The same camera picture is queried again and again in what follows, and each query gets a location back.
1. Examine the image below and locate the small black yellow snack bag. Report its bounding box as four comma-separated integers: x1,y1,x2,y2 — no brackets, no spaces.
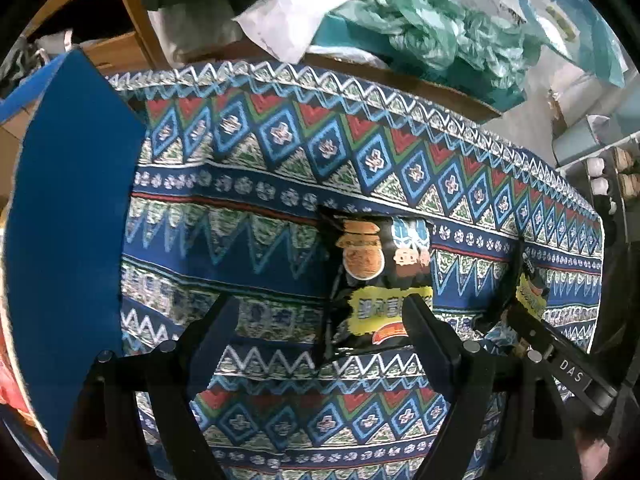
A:
479,238,551,336

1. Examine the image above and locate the person's right hand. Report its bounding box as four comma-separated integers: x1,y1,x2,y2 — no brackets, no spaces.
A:
575,431,610,480

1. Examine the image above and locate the black chip snack bag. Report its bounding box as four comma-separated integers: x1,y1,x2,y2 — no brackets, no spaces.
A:
311,206,433,367

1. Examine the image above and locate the orange red snack bag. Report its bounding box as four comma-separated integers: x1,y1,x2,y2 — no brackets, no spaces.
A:
0,335,28,413

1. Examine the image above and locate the teal box with paper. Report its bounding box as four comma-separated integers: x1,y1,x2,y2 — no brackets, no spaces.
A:
312,0,542,113

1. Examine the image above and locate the blue white shopping bag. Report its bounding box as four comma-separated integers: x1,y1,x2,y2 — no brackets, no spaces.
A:
458,0,628,88

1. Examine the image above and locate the blue cardboard box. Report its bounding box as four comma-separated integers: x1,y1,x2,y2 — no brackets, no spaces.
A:
1,50,145,453

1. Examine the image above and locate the patterned blue tablecloth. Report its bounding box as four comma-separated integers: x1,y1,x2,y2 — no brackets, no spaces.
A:
111,61,603,479

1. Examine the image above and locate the shoe rack with shoes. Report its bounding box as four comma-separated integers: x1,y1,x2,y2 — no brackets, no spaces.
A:
559,131,639,247

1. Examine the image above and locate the wooden louvered wardrobe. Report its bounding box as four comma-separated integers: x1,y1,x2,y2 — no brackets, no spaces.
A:
21,0,169,74

